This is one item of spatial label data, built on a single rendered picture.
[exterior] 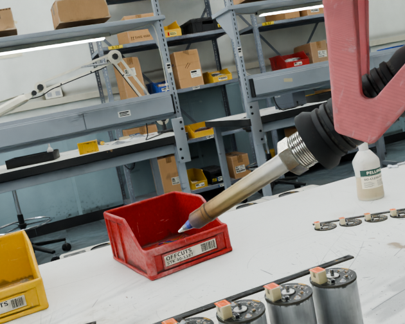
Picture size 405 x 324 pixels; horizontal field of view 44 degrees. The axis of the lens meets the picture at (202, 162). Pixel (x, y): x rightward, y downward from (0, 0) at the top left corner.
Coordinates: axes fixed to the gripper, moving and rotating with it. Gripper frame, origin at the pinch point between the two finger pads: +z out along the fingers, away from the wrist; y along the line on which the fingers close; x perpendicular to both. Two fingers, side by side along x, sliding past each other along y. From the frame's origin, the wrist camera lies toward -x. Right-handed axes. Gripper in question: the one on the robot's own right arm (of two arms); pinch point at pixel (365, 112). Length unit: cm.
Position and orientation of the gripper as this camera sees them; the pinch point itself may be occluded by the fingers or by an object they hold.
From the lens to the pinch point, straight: 19.6
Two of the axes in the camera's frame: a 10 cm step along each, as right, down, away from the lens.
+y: -4.0, 2.0, -8.9
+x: 8.8, 3.4, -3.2
